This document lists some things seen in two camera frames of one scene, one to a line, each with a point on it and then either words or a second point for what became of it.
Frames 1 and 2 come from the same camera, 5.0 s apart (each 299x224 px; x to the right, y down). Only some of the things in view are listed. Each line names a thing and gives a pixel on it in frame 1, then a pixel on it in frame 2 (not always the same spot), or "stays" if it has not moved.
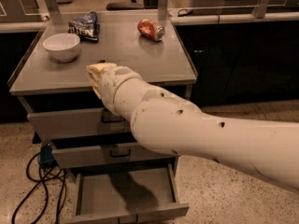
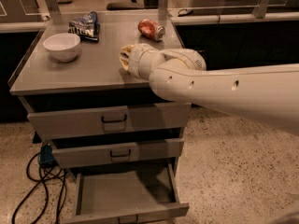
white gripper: [116, 81] → [135, 61]
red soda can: [151, 30] stays
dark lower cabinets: [241, 62] stays
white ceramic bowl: [63, 47] stays
